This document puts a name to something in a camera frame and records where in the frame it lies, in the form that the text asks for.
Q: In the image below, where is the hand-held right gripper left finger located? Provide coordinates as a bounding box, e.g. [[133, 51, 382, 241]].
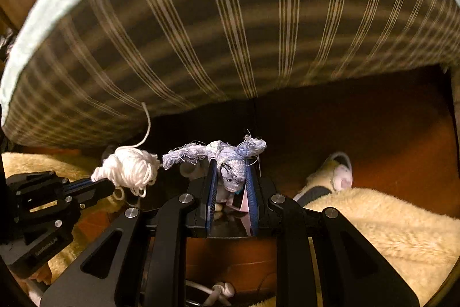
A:
[[39, 158, 218, 307]]

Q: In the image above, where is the white slipper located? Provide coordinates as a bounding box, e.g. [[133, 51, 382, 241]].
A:
[[293, 152, 353, 205]]

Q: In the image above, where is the white yarn bundle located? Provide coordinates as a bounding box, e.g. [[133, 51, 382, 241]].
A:
[[91, 102, 160, 199]]

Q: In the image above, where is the white knotted cord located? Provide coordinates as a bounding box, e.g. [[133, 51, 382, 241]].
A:
[[185, 280, 236, 307]]

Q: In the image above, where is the plaid-sided mattress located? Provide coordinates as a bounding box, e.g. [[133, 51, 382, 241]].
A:
[[0, 0, 460, 149]]

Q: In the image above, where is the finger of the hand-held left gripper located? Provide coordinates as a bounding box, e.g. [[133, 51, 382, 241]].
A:
[[61, 176, 116, 210]]

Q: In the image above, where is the cream fluffy rug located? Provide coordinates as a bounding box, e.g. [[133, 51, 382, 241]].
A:
[[0, 152, 460, 307]]

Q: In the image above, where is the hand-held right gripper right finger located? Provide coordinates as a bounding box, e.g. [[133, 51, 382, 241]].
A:
[[244, 167, 421, 307]]

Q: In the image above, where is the frayed white blue cloth scrap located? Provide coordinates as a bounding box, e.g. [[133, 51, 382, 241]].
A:
[[162, 138, 267, 192]]

